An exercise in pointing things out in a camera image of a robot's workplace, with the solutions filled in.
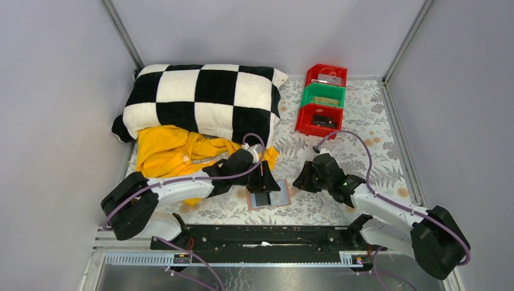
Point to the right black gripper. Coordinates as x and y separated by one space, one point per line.
312 176

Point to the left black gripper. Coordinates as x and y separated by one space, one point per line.
259 179

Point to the pink leather card holder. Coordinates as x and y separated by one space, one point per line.
256 201

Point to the black credit card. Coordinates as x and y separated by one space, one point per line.
324 121

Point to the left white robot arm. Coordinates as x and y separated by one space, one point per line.
130 207

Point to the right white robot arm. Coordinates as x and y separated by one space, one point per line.
430 236

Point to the floral patterned table mat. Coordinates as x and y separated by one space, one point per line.
365 148

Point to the front red plastic bin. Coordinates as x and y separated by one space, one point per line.
304 122

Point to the red plastic bin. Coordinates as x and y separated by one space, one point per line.
304 122
326 74

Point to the green plastic bin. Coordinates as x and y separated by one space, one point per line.
324 94

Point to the black white checkered pillow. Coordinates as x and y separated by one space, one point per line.
222 100

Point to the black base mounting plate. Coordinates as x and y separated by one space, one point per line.
277 240

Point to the back red plastic bin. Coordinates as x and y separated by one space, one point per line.
326 74

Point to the yellow cloth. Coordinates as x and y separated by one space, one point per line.
168 151

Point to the grey slotted cable duct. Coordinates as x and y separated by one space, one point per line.
291 259

